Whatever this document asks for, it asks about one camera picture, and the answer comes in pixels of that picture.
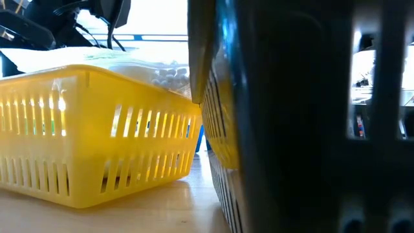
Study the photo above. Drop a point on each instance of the cotton swabs clear bag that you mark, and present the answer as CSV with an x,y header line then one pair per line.
x,y
171,77

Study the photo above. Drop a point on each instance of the black plastic basket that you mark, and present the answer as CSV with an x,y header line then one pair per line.
x,y
291,129

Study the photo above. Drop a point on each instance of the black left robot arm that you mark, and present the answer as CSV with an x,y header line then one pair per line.
x,y
32,29

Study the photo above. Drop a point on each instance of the blue plastic basket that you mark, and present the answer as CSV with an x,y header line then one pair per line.
x,y
200,139

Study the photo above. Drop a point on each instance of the yellow plastic basket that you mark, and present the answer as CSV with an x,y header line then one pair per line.
x,y
97,145

